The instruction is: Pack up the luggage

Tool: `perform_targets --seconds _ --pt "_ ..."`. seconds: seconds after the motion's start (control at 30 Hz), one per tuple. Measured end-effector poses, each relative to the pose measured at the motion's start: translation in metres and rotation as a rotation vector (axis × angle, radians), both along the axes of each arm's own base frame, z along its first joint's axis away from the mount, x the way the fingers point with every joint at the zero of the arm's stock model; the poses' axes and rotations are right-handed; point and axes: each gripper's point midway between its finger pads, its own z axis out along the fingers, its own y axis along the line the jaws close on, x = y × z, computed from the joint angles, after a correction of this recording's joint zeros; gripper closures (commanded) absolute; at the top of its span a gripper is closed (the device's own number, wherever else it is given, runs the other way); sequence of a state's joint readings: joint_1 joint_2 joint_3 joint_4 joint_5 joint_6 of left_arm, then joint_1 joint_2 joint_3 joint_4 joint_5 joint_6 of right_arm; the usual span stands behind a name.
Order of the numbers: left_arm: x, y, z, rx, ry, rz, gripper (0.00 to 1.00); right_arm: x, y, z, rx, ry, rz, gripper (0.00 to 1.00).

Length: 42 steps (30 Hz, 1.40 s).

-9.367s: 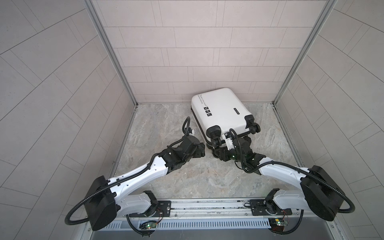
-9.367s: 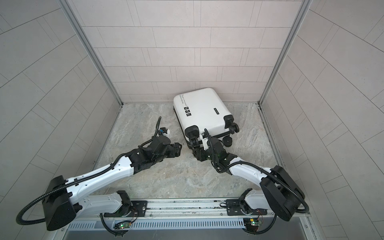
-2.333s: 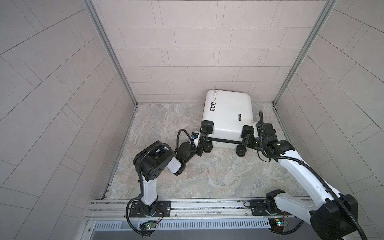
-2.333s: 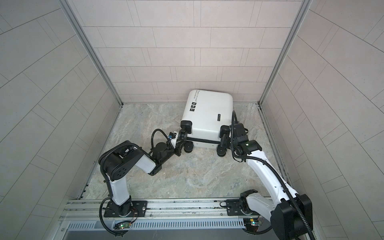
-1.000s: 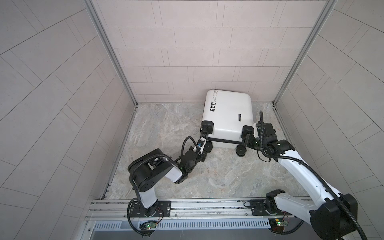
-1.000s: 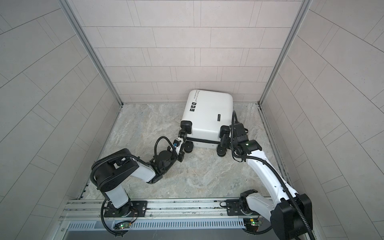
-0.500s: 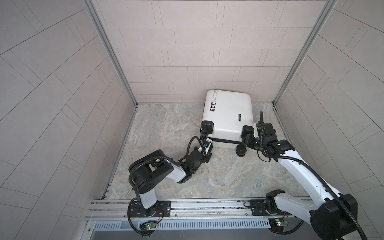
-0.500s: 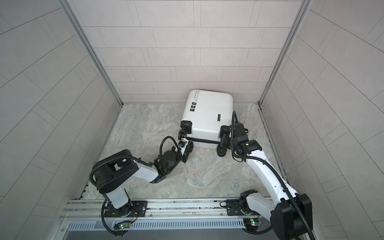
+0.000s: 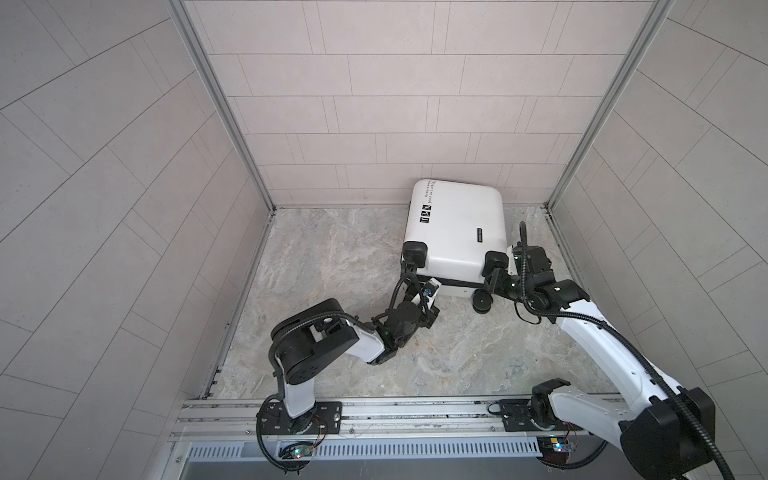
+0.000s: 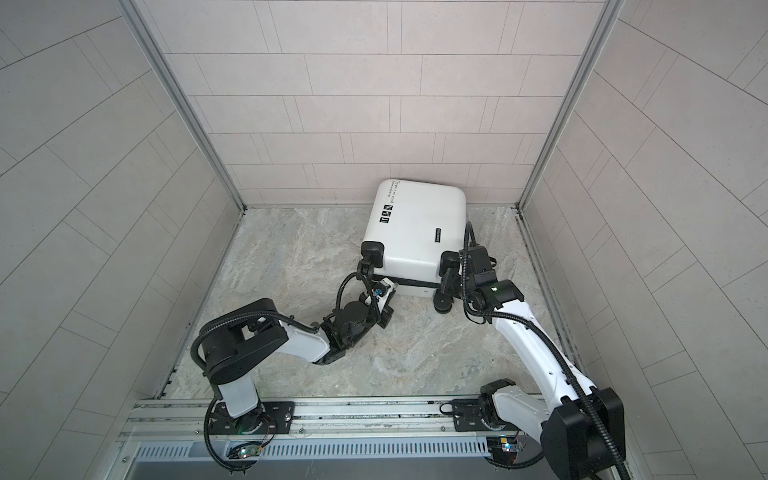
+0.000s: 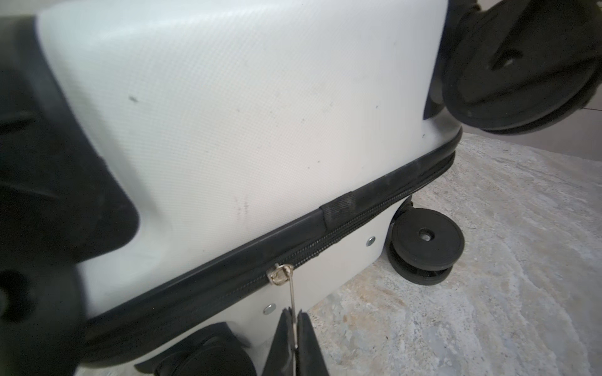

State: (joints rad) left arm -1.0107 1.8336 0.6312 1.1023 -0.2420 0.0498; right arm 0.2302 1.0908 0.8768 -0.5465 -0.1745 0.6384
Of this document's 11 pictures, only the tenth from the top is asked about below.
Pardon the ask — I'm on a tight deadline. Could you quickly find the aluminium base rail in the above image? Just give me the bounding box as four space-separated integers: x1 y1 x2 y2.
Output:
107 387 547 479

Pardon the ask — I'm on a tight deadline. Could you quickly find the black mounting plate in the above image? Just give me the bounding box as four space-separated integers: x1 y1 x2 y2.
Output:
446 398 521 432
206 401 296 436

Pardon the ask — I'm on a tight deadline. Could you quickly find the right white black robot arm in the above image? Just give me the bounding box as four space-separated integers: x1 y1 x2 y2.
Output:
458 224 631 479

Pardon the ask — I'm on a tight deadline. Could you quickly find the aluminium corner post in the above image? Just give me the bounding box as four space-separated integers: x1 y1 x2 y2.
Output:
516 0 624 211
116 0 247 214

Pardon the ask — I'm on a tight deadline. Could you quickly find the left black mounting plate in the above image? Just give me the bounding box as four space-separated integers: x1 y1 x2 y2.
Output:
206 401 296 436

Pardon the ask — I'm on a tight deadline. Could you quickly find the green circuit board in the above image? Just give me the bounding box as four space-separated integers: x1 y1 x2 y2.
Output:
486 436 524 465
228 441 264 460

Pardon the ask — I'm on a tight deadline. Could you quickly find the right aluminium corner post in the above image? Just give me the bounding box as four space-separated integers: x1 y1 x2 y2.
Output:
516 0 624 211

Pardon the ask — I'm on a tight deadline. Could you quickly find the left aluminium corner post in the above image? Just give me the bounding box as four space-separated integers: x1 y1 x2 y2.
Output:
116 0 247 214

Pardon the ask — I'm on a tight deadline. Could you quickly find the right green circuit board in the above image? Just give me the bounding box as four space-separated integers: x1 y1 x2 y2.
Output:
486 436 524 465

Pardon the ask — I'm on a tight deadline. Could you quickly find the left green circuit board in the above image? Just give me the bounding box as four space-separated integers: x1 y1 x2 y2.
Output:
228 441 264 460

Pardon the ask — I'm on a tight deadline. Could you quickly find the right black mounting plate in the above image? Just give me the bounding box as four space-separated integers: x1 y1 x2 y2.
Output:
446 398 521 432

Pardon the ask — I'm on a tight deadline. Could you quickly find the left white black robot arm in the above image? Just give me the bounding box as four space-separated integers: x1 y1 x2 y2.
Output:
190 273 397 474

